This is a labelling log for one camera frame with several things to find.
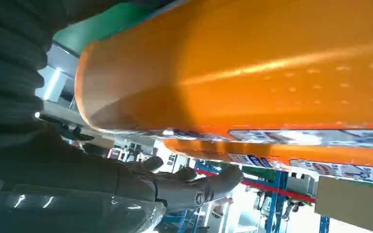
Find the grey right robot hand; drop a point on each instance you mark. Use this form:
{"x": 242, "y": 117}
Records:
{"x": 77, "y": 180}

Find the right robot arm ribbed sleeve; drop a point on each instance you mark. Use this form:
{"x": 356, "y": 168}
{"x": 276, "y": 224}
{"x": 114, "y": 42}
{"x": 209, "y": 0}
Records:
{"x": 9, "y": 64}

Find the green table mat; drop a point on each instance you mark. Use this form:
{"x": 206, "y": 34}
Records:
{"x": 93, "y": 29}

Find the green crate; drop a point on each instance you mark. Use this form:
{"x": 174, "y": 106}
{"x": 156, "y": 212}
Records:
{"x": 259, "y": 173}

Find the red barrier tape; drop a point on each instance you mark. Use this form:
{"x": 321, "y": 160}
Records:
{"x": 270, "y": 188}

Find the blue shelving rack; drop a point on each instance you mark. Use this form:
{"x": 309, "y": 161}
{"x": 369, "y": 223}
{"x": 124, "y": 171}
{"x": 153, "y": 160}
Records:
{"x": 276, "y": 209}

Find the brown cardboard box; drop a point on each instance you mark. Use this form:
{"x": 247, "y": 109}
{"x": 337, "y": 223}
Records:
{"x": 353, "y": 202}

